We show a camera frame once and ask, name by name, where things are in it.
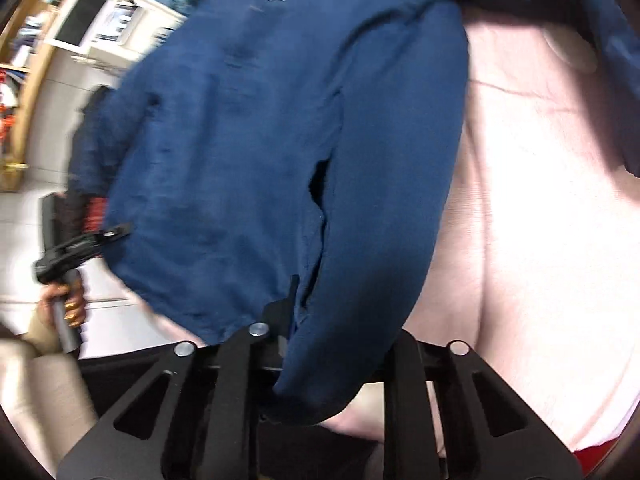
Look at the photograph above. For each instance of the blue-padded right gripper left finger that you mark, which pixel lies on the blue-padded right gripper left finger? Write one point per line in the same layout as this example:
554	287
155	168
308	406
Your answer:
193	415

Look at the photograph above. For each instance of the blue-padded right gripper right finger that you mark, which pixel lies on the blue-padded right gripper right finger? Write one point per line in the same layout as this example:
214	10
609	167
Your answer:
449	415

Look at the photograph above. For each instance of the navy blue padded jacket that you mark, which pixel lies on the navy blue padded jacket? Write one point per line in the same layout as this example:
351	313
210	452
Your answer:
266	140

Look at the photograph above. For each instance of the person's left hand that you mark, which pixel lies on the person's left hand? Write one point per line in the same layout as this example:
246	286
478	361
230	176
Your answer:
73	296

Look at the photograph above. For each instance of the red floral folded cloth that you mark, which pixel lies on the red floral folded cloth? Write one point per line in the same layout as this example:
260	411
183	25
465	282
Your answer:
95	211

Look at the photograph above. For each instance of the person in beige sweater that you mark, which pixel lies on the person in beige sweater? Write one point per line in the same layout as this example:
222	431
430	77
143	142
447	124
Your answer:
43	396

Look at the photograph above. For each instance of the pink polka dot bedsheet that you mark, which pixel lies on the pink polka dot bedsheet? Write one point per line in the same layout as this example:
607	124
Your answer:
536	264

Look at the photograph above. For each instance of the cream machine with display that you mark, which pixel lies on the cream machine with display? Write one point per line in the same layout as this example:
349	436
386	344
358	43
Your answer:
111	34

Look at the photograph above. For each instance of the wooden wall shelf with items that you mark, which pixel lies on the wooden wall shelf with items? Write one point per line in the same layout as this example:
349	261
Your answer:
30	66

